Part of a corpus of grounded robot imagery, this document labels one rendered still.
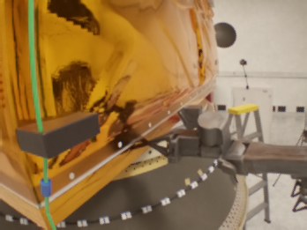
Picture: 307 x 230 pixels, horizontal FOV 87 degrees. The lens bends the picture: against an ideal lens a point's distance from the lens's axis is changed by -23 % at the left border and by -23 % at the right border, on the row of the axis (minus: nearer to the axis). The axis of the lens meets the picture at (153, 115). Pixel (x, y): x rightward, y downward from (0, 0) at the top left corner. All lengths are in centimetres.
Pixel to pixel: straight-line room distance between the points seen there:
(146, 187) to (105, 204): 17
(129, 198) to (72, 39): 59
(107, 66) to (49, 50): 11
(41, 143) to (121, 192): 56
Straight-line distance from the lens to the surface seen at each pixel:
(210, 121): 46
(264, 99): 445
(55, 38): 29
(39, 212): 34
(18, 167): 31
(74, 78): 30
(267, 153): 45
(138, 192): 77
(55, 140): 23
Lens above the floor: 198
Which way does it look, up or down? 13 degrees down
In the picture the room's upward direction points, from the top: 4 degrees counter-clockwise
